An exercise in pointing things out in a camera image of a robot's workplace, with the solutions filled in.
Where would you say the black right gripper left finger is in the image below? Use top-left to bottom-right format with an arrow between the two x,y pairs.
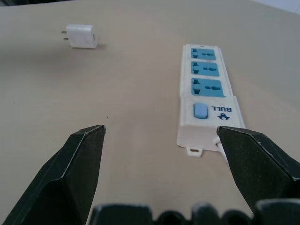
0,124 -> 106,225

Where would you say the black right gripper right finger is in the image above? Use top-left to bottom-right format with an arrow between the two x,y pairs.
217,126 -> 300,215

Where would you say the white plug adapter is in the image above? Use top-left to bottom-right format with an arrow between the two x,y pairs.
61,23 -> 98,50

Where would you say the white power strip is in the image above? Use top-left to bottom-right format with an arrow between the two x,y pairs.
176,43 -> 247,157

